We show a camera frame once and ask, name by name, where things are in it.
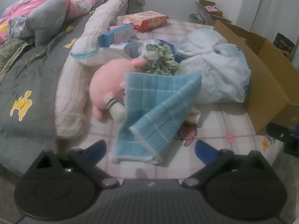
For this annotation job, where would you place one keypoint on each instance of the plaid floral tablecloth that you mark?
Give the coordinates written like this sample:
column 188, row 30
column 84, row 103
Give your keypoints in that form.
column 222, row 119

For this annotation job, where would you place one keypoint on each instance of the grey paper card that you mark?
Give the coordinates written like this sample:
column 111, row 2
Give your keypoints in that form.
column 130, row 47

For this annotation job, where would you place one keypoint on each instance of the black box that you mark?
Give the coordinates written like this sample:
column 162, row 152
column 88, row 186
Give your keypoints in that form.
column 283, row 43

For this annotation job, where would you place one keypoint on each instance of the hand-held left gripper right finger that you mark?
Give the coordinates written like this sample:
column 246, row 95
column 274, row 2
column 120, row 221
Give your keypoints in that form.
column 205, row 151

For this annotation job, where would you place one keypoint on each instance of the blue checked towel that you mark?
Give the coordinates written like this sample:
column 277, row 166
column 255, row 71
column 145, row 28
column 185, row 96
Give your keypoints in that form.
column 158, row 112

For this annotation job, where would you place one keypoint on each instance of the pink plush toy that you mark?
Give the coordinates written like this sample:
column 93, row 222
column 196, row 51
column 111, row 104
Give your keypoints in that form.
column 107, row 81

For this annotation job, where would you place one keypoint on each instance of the orange striped white cloth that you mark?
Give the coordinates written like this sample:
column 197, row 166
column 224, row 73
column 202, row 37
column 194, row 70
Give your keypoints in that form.
column 193, row 117

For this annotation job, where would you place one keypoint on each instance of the red wet wipes pack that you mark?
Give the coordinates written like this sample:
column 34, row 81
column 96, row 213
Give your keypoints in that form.
column 147, row 19

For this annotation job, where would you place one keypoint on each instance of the white fluffy rolled blanket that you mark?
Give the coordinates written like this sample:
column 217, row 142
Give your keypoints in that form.
column 74, row 79

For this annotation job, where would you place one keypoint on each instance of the large cardboard box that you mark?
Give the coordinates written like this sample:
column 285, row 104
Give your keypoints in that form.
column 264, row 74

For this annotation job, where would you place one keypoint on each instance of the small open cardboard box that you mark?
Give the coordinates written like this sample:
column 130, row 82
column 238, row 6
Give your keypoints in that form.
column 205, row 9

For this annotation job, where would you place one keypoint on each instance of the olive lace-trimmed cloth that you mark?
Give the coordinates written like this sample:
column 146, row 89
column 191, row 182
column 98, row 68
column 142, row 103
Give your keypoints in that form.
column 11, row 49

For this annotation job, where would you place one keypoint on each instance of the small white red-print packet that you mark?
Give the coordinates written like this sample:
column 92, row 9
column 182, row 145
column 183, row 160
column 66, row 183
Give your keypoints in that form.
column 118, row 45

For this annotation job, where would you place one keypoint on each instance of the green floral scrunchie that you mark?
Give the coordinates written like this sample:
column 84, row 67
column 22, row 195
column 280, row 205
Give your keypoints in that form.
column 158, row 60

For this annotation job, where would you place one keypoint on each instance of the grey pillow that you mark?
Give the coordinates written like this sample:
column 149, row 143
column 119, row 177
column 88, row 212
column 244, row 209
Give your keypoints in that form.
column 49, row 16

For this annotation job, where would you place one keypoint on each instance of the blue and white carton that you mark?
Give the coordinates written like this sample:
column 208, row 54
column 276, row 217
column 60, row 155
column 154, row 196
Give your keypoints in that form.
column 116, row 36

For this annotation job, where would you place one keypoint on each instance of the green bag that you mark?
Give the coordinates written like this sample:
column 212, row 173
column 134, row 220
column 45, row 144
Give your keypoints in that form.
column 193, row 18

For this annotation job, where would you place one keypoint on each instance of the grey blanket with yellow flowers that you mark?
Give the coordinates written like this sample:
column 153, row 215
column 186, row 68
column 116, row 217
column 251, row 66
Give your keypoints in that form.
column 35, row 74

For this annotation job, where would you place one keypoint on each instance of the white cloth with teal trim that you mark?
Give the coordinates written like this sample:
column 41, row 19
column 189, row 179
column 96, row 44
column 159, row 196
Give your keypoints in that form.
column 86, row 53

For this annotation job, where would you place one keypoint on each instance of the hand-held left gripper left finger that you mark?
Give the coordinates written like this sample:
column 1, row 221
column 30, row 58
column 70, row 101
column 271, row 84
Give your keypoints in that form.
column 95, row 148

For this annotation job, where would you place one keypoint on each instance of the white plastic bag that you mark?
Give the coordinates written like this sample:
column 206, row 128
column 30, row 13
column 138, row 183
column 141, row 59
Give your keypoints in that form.
column 210, row 70

